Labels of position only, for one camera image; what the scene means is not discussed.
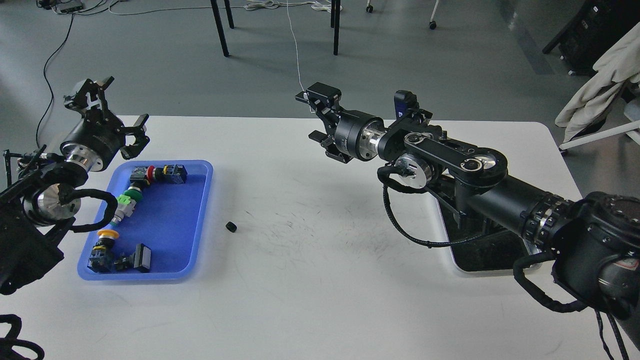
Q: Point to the small black gear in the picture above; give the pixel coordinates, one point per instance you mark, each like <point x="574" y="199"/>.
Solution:
<point x="231" y="227"/>

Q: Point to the black table leg right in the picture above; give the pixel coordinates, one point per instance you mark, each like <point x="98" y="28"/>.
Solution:
<point x="335" y="15"/>

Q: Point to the black cabinet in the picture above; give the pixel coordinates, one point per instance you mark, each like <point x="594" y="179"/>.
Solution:
<point x="595" y="28"/>

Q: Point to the black square push button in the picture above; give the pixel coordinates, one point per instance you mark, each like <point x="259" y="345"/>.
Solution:
<point x="139" y="260"/>

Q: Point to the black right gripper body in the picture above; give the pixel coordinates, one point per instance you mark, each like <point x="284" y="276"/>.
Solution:
<point x="357" y="135"/>

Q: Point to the red push button switch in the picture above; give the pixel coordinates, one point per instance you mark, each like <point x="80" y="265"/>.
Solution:
<point x="143" y="176"/>

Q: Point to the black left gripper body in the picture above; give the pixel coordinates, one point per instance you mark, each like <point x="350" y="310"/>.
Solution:
<point x="94" y="143"/>

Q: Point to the yellow push button switch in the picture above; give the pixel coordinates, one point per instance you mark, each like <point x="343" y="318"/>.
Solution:
<point x="101" y="259"/>

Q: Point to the shiny metal tray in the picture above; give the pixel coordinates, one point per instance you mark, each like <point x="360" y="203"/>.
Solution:
<point x="480" y="250"/>

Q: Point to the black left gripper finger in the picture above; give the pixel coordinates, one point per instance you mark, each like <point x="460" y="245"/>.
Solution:
<point x="138" y="131"/>
<point x="88" y="99"/>

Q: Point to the power strip on floor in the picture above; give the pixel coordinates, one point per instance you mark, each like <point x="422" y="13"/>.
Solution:
<point x="68" y="6"/>

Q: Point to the black table leg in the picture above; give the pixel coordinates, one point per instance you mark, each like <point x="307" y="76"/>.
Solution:
<point x="219" y="23"/>
<point x="335" y="15"/>

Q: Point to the blue plastic tray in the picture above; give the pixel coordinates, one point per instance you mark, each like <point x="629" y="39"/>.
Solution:
<point x="168" y="220"/>

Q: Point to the green push button switch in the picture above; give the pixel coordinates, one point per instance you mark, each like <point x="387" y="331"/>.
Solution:
<point x="127" y="202"/>

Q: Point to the black table leg left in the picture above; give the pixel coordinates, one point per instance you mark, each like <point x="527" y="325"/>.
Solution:
<point x="219" y="23"/>

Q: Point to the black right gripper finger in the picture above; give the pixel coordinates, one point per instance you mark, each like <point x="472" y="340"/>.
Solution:
<point x="331" y="149"/>
<point x="323" y="100"/>

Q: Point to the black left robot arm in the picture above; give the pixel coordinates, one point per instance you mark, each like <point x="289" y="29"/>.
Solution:
<point x="48" y="199"/>

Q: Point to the beige cloth on chair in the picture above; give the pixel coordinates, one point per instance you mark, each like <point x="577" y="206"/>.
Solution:
<point x="619" y="65"/>

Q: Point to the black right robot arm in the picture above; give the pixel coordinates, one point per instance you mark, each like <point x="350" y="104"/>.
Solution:
<point x="587" y="251"/>

